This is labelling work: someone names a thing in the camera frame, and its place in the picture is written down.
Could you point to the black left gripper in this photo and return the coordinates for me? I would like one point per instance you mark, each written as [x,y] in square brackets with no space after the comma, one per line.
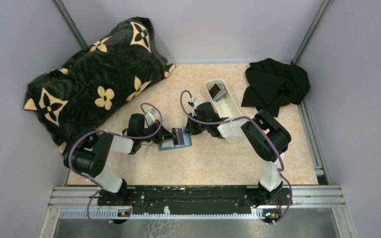
[163,134]

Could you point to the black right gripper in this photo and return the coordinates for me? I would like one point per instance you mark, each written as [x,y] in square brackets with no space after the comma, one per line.
[194,126]

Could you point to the blue leather card holder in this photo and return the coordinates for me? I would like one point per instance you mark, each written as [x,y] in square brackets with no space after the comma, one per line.
[168,143]

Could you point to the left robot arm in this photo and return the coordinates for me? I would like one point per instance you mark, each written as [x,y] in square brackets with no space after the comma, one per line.
[89,156]

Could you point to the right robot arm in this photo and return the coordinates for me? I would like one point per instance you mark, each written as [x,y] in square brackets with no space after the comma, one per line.
[266,135]

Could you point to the dark striped card in holder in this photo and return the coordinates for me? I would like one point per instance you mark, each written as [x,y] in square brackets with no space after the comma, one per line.
[179,139]

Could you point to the white oblong plastic bin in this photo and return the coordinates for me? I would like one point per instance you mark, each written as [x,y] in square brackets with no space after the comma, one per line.
[226,107]

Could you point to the black flower-patterned pillow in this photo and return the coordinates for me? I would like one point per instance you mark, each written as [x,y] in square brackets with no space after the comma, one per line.
[97,81]

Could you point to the black cloth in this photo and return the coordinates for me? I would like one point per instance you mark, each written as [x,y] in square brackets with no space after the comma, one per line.
[273,84]

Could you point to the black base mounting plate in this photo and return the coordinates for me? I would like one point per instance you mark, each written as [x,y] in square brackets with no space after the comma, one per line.
[195,200]

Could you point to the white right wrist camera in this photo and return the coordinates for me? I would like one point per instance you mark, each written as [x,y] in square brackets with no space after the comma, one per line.
[194,103]

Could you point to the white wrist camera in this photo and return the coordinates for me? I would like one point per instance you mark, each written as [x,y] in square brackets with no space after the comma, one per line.
[150,118]
[194,103]

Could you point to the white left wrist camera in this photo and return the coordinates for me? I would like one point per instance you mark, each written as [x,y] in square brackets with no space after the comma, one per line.
[150,118]

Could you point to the aluminium front rail frame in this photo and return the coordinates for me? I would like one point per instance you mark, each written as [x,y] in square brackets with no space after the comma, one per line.
[80,202]

